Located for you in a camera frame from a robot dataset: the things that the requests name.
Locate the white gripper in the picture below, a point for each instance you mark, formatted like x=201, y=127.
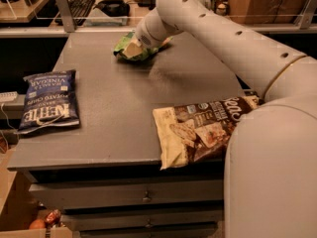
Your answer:
x=148, y=37

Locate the green rice chip bag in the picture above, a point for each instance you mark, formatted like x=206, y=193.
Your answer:
x=130, y=49

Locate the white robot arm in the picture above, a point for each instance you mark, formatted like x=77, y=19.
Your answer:
x=270, y=177

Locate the blue Kettle chip bag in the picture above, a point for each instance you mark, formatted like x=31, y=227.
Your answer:
x=50, y=101

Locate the brown sea salt chip bag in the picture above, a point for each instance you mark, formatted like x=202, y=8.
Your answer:
x=197, y=132

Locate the black headphones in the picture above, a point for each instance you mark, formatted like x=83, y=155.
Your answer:
x=114, y=8

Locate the black keyboard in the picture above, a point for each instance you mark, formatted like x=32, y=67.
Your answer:
x=79, y=9

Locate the brown cardboard box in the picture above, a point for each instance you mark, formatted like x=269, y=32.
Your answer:
x=265, y=11

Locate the grey drawer cabinet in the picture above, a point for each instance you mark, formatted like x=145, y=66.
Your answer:
x=105, y=175

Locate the white power strip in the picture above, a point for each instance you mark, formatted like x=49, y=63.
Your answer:
x=8, y=96

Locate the red snack wrapper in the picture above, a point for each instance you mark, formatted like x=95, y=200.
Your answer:
x=53, y=217

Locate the orange fruit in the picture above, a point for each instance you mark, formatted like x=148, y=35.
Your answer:
x=38, y=224

